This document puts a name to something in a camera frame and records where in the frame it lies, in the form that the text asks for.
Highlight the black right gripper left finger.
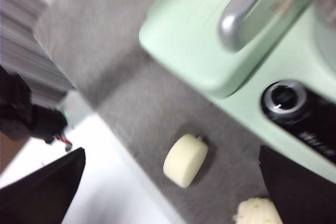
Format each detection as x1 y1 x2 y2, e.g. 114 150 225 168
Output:
0 147 87 224

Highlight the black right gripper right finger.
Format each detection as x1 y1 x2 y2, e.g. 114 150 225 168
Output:
258 145 336 224

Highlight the pleated bun with green specks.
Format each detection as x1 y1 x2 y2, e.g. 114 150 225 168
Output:
233 197 283 224

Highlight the plain smooth white steamed bun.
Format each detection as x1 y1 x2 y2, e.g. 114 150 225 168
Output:
163 133 209 189

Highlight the black control panel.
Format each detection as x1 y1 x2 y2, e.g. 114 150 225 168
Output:
261 81 336 159

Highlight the mint green breakfast machine base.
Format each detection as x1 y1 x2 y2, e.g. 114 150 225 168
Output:
209 3 336 184

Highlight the small grey box green light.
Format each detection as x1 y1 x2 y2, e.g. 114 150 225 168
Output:
62 91 90 128

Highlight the silver control knob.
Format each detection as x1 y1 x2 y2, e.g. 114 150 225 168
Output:
260 80 308 123

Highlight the mint green griddle cover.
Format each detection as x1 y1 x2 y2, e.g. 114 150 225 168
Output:
138 0 317 99

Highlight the silver griddle cover handle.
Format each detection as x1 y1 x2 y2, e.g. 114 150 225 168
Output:
219 0 284 52

